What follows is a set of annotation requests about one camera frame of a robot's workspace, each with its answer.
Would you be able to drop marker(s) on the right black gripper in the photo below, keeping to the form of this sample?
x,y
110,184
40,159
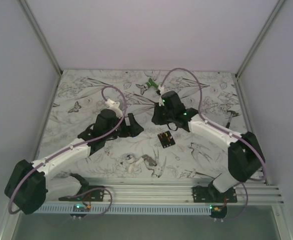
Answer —
x,y
156,118

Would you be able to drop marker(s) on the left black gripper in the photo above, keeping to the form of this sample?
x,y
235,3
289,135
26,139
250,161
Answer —
x,y
132,130

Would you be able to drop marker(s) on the black fuse box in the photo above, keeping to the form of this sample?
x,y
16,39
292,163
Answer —
x,y
167,141

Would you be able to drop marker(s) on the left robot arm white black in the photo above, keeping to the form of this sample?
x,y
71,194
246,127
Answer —
x,y
32,183

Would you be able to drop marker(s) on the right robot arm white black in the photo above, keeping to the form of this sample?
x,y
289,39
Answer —
x,y
244,154

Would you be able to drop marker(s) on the white pipe fitting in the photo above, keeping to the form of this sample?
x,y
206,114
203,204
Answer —
x,y
131,161

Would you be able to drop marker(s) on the floral printed table mat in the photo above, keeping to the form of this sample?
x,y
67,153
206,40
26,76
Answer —
x,y
81,96

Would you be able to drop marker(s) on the green spray nozzle toy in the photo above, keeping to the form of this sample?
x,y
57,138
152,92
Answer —
x,y
150,83

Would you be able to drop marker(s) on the small grey hammer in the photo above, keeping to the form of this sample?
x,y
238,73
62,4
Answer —
x,y
232,115

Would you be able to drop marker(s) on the left small circuit board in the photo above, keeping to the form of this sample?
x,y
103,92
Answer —
x,y
81,208

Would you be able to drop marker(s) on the small circuit board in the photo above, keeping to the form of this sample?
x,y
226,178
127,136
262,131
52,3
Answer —
x,y
81,208
217,208

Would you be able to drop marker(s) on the right small circuit board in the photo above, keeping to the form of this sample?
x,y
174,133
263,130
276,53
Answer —
x,y
217,208

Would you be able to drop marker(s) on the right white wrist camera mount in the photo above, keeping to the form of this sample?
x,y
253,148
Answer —
x,y
161,91

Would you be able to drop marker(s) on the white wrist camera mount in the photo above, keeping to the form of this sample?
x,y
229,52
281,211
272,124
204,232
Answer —
x,y
161,91
115,106

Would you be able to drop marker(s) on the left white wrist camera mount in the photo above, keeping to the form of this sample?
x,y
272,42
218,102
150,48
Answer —
x,y
115,106

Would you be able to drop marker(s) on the grey metal bracket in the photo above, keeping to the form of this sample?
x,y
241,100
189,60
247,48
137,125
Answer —
x,y
149,162

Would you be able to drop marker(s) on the aluminium rail frame front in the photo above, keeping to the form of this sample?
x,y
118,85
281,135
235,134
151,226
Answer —
x,y
145,191

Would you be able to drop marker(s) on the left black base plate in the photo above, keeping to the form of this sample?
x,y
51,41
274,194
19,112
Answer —
x,y
92,196

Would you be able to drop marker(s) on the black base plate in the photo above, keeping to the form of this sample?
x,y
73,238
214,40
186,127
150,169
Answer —
x,y
92,196
208,194

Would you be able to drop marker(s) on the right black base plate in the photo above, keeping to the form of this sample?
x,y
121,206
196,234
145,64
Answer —
x,y
208,194

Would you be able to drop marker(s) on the perforated grey cable duct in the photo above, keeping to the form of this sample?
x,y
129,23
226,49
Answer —
x,y
127,209

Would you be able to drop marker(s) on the right aluminium corner post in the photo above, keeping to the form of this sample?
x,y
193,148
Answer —
x,y
261,36

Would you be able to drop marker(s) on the aluminium corner post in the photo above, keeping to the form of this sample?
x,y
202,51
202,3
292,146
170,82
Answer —
x,y
39,34
261,36

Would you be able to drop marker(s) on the left aluminium corner post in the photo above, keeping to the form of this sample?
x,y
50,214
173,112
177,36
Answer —
x,y
39,34

